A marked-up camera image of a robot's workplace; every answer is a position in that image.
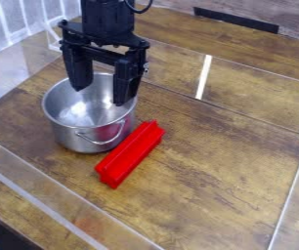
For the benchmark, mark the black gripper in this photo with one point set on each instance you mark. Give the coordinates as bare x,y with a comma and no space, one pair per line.
107,26

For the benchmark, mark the silver metal pot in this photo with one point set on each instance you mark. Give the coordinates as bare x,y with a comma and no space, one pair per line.
88,123

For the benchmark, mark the red rectangular block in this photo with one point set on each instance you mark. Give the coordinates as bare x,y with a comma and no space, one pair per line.
123,159

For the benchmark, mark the clear acrylic stand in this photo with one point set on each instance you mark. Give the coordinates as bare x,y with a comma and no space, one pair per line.
52,38

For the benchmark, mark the black strip on table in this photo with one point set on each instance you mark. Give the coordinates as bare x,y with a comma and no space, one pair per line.
219,16

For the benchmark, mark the clear acrylic front panel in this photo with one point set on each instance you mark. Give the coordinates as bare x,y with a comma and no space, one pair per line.
100,230

